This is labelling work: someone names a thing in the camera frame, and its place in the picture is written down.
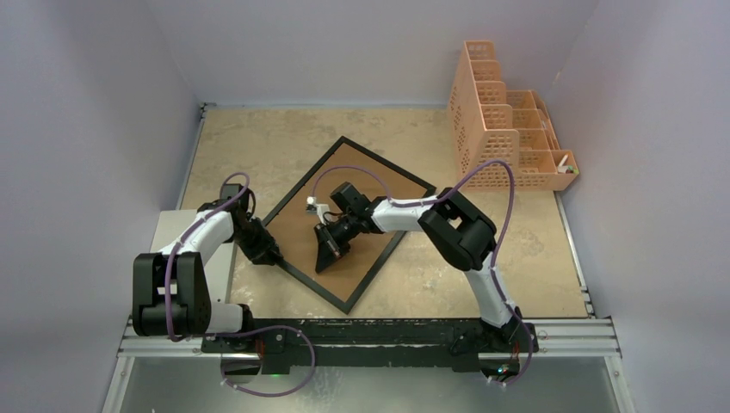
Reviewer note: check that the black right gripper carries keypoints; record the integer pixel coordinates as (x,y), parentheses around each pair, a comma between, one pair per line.
(331,242)

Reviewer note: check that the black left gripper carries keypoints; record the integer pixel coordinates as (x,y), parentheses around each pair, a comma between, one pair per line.
(257,254)

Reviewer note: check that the black picture frame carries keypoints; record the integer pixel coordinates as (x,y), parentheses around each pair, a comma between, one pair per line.
(319,285)

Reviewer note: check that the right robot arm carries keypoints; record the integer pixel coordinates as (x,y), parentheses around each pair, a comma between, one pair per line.
(464,236)

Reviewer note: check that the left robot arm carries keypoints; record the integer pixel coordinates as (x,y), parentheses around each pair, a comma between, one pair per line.
(240,202)

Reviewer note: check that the white sheet on table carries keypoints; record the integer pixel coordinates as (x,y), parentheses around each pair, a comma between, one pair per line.
(170,287)

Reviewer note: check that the orange plastic organizer basket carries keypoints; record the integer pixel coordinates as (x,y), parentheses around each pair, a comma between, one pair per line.
(499,132)

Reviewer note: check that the small items in organizer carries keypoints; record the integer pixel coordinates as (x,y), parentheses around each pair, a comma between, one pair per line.
(566,165)

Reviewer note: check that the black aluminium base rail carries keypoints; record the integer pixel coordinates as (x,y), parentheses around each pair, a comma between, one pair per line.
(460,344)

